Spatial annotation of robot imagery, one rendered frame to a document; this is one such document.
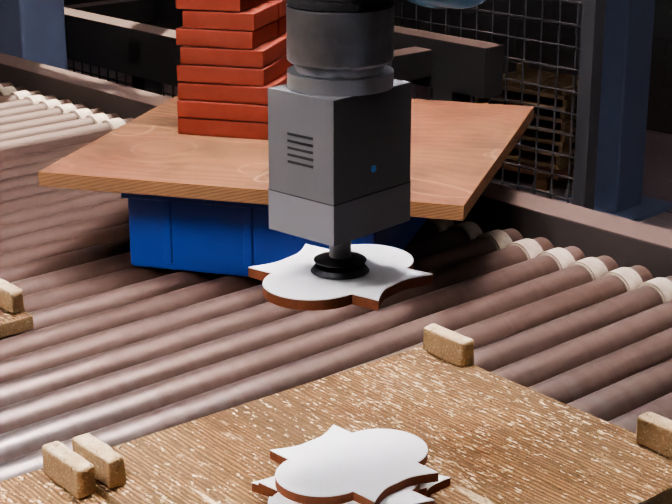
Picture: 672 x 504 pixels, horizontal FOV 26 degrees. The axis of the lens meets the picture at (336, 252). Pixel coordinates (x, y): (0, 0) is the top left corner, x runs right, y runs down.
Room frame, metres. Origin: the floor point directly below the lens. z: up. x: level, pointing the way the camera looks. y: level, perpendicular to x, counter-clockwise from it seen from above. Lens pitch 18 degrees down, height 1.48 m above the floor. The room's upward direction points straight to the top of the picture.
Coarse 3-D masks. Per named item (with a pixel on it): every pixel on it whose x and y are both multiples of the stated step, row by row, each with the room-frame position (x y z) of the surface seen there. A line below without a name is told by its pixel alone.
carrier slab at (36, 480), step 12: (12, 480) 1.06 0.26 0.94; (24, 480) 1.06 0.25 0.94; (36, 480) 1.06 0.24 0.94; (48, 480) 1.06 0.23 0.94; (0, 492) 1.04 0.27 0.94; (12, 492) 1.04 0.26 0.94; (24, 492) 1.04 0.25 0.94; (36, 492) 1.04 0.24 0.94; (48, 492) 1.04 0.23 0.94; (60, 492) 1.04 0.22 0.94
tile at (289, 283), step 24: (264, 264) 1.02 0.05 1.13; (288, 264) 1.02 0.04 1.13; (312, 264) 1.02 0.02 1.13; (384, 264) 1.02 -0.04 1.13; (408, 264) 1.02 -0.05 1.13; (264, 288) 0.97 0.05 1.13; (288, 288) 0.97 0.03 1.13; (312, 288) 0.97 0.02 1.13; (336, 288) 0.97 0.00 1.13; (360, 288) 0.97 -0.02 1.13; (384, 288) 0.97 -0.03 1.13; (408, 288) 0.99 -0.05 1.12
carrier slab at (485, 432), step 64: (320, 384) 1.25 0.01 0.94; (384, 384) 1.25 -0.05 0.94; (448, 384) 1.25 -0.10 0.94; (512, 384) 1.25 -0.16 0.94; (128, 448) 1.11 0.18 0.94; (192, 448) 1.11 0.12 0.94; (256, 448) 1.11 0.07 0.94; (448, 448) 1.11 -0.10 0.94; (512, 448) 1.11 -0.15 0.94; (576, 448) 1.11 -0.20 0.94; (640, 448) 1.11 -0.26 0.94
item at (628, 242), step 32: (0, 64) 2.74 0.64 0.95; (32, 64) 2.73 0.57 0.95; (64, 96) 2.58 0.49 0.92; (96, 96) 2.50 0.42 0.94; (128, 96) 2.44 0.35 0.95; (160, 96) 2.44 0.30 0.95; (512, 192) 1.85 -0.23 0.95; (512, 224) 1.80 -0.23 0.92; (544, 224) 1.76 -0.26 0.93; (576, 224) 1.72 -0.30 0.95; (608, 224) 1.71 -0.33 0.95; (640, 224) 1.71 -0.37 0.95; (640, 256) 1.65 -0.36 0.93
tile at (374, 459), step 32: (288, 448) 1.05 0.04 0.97; (320, 448) 1.05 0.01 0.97; (352, 448) 1.05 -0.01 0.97; (384, 448) 1.05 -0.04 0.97; (416, 448) 1.05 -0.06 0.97; (288, 480) 0.99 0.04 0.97; (320, 480) 0.99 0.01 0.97; (352, 480) 0.99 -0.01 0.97; (384, 480) 0.99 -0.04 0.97; (416, 480) 1.00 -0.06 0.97
